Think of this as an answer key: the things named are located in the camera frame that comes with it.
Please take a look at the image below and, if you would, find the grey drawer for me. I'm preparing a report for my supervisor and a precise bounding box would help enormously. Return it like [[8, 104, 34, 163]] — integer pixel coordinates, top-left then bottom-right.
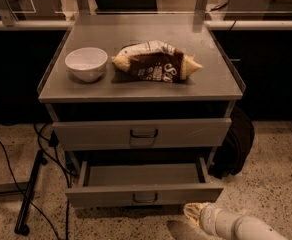
[[53, 118, 231, 151], [65, 159, 223, 208]]

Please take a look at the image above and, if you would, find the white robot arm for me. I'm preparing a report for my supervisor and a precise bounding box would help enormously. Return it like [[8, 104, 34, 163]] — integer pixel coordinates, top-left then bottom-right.
[[183, 203, 288, 240]]

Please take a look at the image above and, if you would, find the grey top drawer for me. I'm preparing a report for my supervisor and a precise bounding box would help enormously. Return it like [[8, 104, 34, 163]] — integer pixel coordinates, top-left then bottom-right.
[[53, 118, 231, 151]]

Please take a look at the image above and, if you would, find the grey metal drawer cabinet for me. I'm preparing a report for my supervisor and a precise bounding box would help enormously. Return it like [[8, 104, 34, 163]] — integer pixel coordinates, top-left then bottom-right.
[[36, 13, 247, 172]]

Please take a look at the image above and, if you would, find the black backpack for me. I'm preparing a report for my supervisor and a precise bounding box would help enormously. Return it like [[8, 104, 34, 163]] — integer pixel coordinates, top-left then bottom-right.
[[208, 106, 255, 179]]

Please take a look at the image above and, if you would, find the brown chip bag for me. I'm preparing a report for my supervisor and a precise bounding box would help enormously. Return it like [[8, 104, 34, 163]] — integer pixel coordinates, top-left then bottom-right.
[[112, 40, 203, 83]]

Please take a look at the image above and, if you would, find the black stand leg with wheel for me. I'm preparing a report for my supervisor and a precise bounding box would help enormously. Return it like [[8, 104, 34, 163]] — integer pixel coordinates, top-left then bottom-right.
[[14, 150, 44, 236]]

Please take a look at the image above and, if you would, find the white ceramic bowl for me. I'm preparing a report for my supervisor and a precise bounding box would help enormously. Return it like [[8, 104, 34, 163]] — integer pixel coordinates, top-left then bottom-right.
[[65, 47, 108, 82]]

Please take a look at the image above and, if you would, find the black floor cable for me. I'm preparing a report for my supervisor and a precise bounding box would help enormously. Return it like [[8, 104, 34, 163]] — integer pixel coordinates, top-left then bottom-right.
[[0, 123, 79, 240]]

